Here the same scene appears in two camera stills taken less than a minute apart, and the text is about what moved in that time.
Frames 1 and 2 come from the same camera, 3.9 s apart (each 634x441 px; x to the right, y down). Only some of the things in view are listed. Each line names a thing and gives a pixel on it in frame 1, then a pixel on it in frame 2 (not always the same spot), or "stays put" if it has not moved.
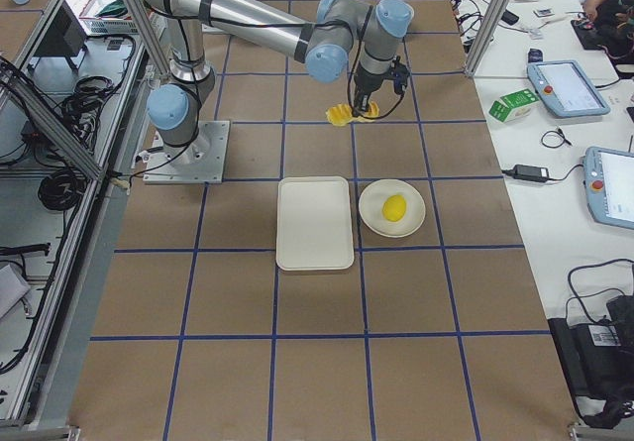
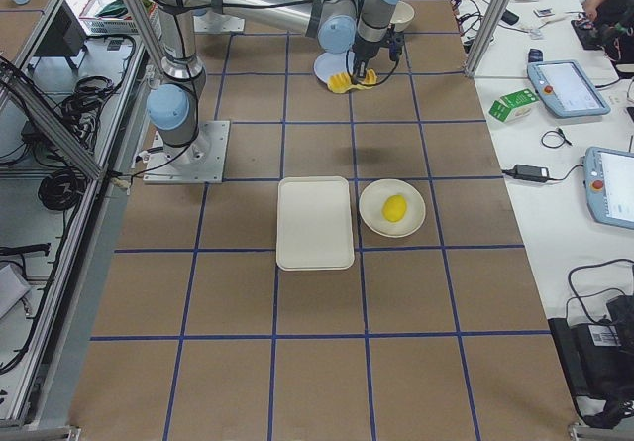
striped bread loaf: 341,114 to 342,82
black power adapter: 531,173 stays put
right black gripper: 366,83 to 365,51
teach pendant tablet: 568,88 stays put
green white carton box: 514,106 stays put
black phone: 509,17 stays put
